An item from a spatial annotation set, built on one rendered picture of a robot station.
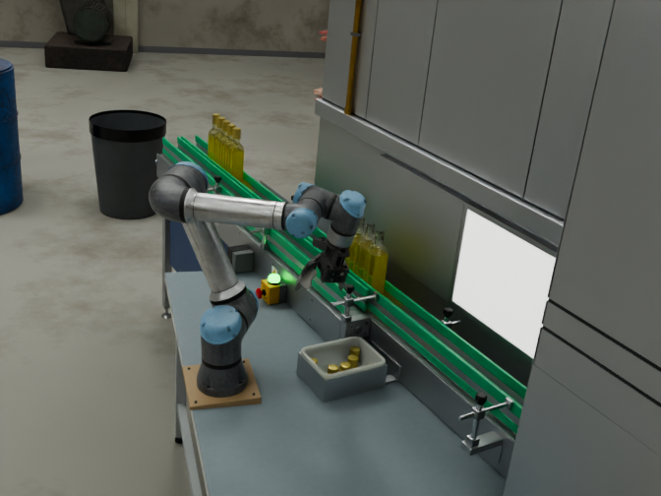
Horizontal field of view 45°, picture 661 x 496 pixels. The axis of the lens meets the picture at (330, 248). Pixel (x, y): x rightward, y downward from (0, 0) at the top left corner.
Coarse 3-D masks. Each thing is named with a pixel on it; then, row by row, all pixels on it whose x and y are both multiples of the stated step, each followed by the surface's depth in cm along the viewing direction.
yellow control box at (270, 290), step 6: (264, 282) 289; (282, 282) 290; (264, 288) 289; (270, 288) 286; (276, 288) 287; (282, 288) 288; (264, 294) 289; (270, 294) 287; (276, 294) 288; (282, 294) 290; (270, 300) 288; (276, 300) 289; (282, 300) 291
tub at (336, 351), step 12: (312, 348) 248; (324, 348) 250; (336, 348) 253; (348, 348) 255; (360, 348) 255; (372, 348) 250; (312, 360) 241; (324, 360) 252; (336, 360) 254; (360, 360) 255; (372, 360) 250; (384, 360) 244; (324, 372) 235; (348, 372) 237
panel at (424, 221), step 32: (384, 160) 273; (384, 192) 276; (416, 192) 260; (448, 192) 246; (384, 224) 279; (416, 224) 262; (448, 224) 248; (512, 224) 225; (416, 256) 264; (448, 256) 250; (448, 288) 252; (480, 320) 241
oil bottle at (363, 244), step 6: (360, 240) 266; (366, 240) 264; (372, 240) 265; (360, 246) 266; (366, 246) 264; (360, 252) 267; (366, 252) 264; (360, 258) 267; (360, 264) 268; (354, 270) 271; (360, 270) 268; (360, 276) 269
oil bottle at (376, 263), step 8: (368, 248) 262; (376, 248) 260; (384, 248) 260; (368, 256) 263; (376, 256) 259; (384, 256) 261; (368, 264) 263; (376, 264) 261; (384, 264) 262; (368, 272) 264; (376, 272) 262; (384, 272) 264; (368, 280) 265; (376, 280) 264; (384, 280) 265; (376, 288) 265
